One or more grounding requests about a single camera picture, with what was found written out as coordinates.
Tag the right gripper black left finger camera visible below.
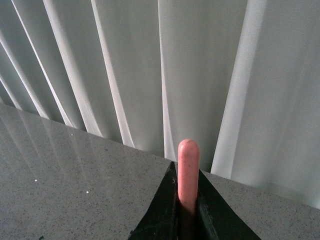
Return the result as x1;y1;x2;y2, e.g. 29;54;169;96
128;161;178;240

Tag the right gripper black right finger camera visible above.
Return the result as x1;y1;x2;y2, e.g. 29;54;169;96
196;171;260;240

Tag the pink chopstick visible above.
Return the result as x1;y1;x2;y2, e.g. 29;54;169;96
178;139;200;217

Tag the white pleated curtain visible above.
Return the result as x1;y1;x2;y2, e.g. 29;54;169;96
0;0;320;208

